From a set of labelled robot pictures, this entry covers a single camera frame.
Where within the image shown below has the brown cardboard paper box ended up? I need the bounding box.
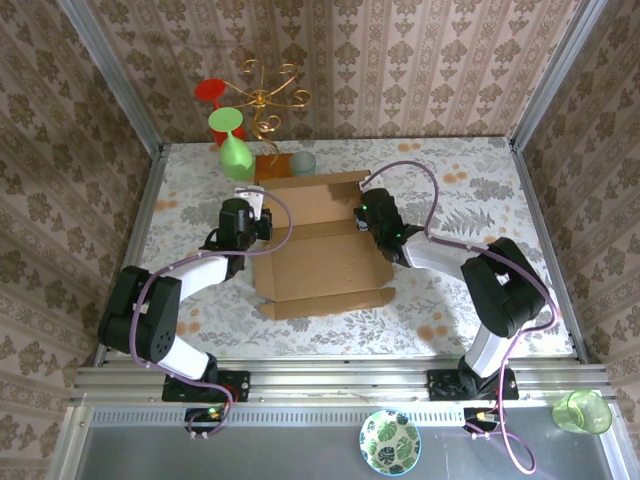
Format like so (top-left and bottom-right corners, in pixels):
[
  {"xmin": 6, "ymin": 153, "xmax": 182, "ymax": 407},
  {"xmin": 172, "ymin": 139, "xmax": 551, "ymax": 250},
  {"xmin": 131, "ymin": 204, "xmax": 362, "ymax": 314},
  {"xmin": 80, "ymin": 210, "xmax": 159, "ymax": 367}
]
[{"xmin": 252, "ymin": 170, "xmax": 398, "ymax": 320}]

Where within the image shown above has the green plastic wine glass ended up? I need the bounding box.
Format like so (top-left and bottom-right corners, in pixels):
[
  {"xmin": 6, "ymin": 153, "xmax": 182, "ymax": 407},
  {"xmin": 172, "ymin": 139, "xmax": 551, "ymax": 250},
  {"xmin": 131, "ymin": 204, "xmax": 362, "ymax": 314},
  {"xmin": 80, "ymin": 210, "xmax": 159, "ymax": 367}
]
[{"xmin": 207, "ymin": 107, "xmax": 256, "ymax": 183}]

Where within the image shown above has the pale blue glass cup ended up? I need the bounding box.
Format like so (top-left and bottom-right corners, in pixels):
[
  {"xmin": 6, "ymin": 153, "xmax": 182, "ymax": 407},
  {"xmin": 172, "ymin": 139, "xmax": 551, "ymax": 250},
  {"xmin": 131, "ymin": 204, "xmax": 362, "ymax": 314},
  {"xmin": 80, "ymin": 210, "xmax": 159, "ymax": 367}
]
[{"xmin": 290, "ymin": 151, "xmax": 318, "ymax": 178}]

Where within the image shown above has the floral patterned table cover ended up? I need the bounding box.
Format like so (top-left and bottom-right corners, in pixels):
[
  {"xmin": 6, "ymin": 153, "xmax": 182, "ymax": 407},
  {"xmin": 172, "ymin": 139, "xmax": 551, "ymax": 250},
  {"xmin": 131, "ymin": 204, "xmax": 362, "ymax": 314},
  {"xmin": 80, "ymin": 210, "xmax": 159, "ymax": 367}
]
[{"xmin": 107, "ymin": 135, "xmax": 576, "ymax": 359}]

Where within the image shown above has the red plastic wine glass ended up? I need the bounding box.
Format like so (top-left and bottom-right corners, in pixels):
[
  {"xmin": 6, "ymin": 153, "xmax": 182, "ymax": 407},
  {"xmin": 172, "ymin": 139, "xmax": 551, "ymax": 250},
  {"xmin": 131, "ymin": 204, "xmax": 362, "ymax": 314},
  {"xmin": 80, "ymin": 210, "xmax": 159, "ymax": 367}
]
[{"xmin": 193, "ymin": 77, "xmax": 247, "ymax": 149}]

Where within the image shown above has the small black circuit board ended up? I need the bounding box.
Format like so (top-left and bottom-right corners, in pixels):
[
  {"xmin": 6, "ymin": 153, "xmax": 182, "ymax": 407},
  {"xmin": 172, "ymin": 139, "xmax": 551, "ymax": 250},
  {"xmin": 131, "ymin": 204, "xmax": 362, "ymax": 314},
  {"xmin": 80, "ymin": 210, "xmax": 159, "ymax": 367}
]
[
  {"xmin": 184, "ymin": 406, "xmax": 227, "ymax": 434},
  {"xmin": 462, "ymin": 406, "xmax": 502, "ymax": 432}
]

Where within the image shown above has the leaf patterned bowl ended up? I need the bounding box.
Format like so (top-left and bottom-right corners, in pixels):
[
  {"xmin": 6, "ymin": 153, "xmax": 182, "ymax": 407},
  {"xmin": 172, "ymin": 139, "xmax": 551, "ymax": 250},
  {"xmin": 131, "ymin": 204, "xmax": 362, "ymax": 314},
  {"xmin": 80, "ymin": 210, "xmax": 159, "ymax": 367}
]
[{"xmin": 358, "ymin": 408, "xmax": 423, "ymax": 476}]

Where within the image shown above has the grey metal shelf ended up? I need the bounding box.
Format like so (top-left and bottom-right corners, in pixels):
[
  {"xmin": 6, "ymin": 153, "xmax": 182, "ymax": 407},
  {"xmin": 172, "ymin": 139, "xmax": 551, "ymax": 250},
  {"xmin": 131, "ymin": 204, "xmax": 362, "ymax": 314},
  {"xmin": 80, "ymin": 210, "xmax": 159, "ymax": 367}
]
[{"xmin": 63, "ymin": 404, "xmax": 629, "ymax": 480}]

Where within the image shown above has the green transparent plastic cup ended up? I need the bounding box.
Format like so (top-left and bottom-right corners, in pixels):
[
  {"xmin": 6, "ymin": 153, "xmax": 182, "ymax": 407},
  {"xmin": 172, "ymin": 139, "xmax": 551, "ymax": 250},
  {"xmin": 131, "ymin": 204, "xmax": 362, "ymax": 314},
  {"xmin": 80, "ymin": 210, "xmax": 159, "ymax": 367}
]
[{"xmin": 551, "ymin": 389, "xmax": 614, "ymax": 435}]

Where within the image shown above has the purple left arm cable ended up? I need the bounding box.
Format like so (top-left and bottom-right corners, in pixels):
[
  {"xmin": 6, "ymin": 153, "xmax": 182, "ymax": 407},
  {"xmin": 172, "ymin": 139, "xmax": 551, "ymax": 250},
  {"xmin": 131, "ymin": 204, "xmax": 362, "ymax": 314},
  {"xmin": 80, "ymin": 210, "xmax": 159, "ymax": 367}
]
[{"xmin": 128, "ymin": 191, "xmax": 297, "ymax": 442}]

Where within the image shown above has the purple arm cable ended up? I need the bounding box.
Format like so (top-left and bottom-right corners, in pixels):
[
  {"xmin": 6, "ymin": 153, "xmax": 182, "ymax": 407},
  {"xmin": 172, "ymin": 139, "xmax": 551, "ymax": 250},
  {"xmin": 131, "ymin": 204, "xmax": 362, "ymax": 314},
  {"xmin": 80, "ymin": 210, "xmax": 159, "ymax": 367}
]
[
  {"xmin": 128, "ymin": 191, "xmax": 297, "ymax": 442},
  {"xmin": 366, "ymin": 160, "xmax": 562, "ymax": 475}
]

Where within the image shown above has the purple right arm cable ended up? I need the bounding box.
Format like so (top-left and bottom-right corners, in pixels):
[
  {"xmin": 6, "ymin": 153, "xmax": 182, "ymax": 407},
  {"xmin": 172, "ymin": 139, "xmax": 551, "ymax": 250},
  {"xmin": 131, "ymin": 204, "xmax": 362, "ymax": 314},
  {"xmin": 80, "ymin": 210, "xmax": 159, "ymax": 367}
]
[{"xmin": 366, "ymin": 160, "xmax": 562, "ymax": 475}]

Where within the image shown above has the gold wire stand wooden base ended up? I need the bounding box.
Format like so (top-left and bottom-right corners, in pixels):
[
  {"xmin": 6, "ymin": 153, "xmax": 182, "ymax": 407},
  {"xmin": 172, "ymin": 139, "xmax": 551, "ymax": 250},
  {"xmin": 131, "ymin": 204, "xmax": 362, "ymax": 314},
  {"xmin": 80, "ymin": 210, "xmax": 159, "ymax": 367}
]
[{"xmin": 224, "ymin": 58, "xmax": 312, "ymax": 182}]

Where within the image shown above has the aluminium table side rail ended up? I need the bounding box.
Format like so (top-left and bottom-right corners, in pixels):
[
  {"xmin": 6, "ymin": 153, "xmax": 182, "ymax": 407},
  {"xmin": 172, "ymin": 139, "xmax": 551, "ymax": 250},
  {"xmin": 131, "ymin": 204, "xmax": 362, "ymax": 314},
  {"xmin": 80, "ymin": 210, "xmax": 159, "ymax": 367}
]
[
  {"xmin": 93, "ymin": 143, "xmax": 167, "ymax": 370},
  {"xmin": 506, "ymin": 135, "xmax": 590, "ymax": 365}
]

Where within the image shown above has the long aluminium mounting rail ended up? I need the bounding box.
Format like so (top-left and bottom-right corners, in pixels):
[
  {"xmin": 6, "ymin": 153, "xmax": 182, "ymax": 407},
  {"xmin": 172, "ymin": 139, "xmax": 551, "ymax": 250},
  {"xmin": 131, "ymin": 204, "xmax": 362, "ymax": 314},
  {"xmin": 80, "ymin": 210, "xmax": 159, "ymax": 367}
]
[{"xmin": 68, "ymin": 360, "xmax": 615, "ymax": 407}]

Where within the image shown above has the aluminium frame post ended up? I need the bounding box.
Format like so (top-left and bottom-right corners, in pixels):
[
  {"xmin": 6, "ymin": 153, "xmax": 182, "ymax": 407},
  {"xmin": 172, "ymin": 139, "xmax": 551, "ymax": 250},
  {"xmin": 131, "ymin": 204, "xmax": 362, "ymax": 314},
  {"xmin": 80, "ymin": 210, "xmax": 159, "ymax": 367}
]
[
  {"xmin": 508, "ymin": 0, "xmax": 610, "ymax": 150},
  {"xmin": 62, "ymin": 0, "xmax": 165, "ymax": 154}
]

